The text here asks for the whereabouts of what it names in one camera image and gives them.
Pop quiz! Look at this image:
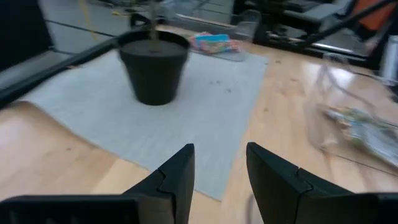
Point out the orange object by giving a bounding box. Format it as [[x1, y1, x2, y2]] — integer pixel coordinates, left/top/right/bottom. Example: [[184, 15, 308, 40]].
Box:
[[357, 0, 396, 31]]

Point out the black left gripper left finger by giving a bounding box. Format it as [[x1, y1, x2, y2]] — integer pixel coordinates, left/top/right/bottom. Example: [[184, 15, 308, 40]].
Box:
[[123, 142, 196, 224]]

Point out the green yellow granola bar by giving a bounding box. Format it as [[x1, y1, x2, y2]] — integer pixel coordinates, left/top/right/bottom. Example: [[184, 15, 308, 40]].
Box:
[[323, 105, 379, 130]]

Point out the blue red granola bar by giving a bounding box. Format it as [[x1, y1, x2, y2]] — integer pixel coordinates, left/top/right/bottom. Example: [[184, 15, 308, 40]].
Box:
[[194, 33, 231, 43]]

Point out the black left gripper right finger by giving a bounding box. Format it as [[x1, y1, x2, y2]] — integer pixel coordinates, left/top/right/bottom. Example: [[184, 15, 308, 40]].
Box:
[[246, 141, 377, 224]]

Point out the clear plastic tray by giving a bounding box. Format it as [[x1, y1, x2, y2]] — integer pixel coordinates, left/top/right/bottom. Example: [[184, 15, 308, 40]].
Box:
[[304, 52, 398, 178], [167, 7, 264, 62]]

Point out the grey woven placemat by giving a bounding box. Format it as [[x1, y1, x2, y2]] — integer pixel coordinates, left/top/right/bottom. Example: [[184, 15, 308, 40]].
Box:
[[17, 49, 269, 202]]

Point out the green plant in black pot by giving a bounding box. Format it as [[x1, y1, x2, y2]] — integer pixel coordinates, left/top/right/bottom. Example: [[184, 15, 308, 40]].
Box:
[[117, 0, 191, 106]]

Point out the red green granola bar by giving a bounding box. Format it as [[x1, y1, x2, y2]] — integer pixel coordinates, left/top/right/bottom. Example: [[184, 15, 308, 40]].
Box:
[[188, 32, 203, 47], [190, 39, 242, 55]]

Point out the black partition screen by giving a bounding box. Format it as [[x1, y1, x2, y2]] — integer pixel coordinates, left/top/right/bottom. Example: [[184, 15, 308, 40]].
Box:
[[0, 0, 53, 72]]

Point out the grey desk panel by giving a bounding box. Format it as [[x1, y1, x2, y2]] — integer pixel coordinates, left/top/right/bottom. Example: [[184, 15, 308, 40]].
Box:
[[281, 1, 346, 23]]

